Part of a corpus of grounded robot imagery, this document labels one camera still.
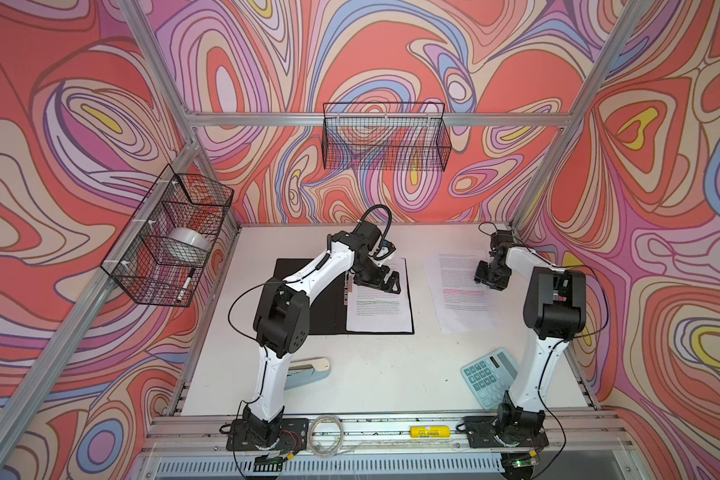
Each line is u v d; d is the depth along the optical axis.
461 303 0.98
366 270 0.78
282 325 0.52
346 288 1.00
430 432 0.73
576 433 0.77
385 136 0.96
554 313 0.56
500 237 0.86
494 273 0.88
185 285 0.72
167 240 0.69
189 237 0.74
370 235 0.75
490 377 0.81
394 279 0.81
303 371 0.80
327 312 0.62
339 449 0.72
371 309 0.96
